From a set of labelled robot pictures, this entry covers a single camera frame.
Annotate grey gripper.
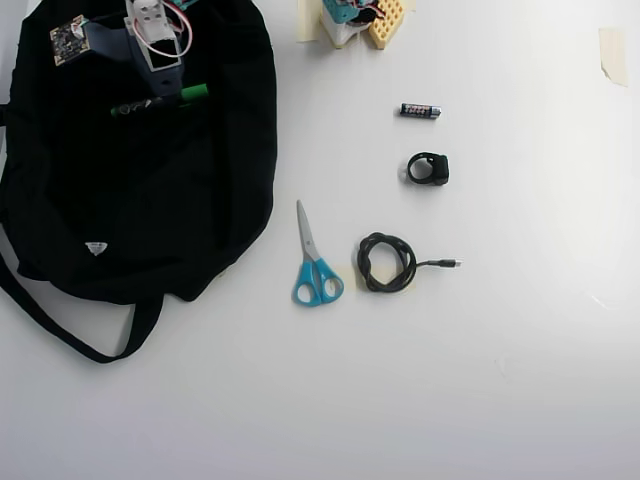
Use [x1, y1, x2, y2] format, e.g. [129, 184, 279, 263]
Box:
[82, 22, 185, 97]

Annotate green marker with black barrel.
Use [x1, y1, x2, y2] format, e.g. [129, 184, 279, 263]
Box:
[109, 82, 209, 119]

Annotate black fabric bag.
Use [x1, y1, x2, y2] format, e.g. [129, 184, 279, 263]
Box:
[0, 0, 280, 365]

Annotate beige masking tape strip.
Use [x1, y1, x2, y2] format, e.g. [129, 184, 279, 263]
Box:
[598, 27, 629, 89]
[297, 0, 326, 44]

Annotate yellow perforated block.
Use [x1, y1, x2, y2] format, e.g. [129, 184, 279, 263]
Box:
[367, 0, 406, 51]

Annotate black AA battery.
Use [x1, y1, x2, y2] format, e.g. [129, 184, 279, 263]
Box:
[398, 102, 443, 122]

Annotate pale yellow tape patch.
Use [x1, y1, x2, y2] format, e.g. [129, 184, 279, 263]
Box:
[344, 262, 417, 295]

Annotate red white black servo cable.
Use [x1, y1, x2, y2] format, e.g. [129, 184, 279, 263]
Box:
[162, 0, 195, 59]

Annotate bare camera circuit board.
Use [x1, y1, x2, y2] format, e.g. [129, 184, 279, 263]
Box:
[49, 14, 94, 67]

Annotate scissors with blue handles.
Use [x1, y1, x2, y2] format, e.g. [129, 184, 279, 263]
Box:
[291, 198, 345, 307]

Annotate coiled black USB cable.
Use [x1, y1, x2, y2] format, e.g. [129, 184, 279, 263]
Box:
[356, 231, 464, 295]

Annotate black ring-shaped clip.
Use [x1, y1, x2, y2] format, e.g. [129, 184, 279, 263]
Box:
[403, 151, 451, 188]

